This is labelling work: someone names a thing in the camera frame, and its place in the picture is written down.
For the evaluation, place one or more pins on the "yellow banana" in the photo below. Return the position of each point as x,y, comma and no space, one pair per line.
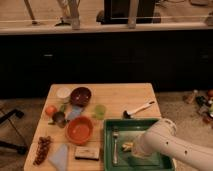
127,146

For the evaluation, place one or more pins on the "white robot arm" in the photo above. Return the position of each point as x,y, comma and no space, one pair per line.
160,137

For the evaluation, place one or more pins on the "green translucent cup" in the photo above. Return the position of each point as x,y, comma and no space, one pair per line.
100,111

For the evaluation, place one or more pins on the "dark red bowl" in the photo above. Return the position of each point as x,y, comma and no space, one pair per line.
80,96

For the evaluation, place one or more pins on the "blue plastic piece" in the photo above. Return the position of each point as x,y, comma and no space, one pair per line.
75,112

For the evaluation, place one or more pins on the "white cup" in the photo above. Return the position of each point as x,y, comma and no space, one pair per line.
63,93

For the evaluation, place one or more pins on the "silver fork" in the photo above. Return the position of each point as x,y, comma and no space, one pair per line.
115,136

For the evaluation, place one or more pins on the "green plastic tray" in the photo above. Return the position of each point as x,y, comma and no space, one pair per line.
128,130

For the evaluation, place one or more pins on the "orange bowl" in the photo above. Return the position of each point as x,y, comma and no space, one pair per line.
79,130

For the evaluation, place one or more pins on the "metal cup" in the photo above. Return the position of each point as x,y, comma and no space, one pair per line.
59,119

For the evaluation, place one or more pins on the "orange fruit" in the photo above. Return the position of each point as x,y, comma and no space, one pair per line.
50,110

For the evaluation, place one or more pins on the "wooden table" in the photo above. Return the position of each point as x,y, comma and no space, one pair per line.
115,97

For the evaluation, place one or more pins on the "light blue cloth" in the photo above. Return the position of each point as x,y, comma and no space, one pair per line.
60,158

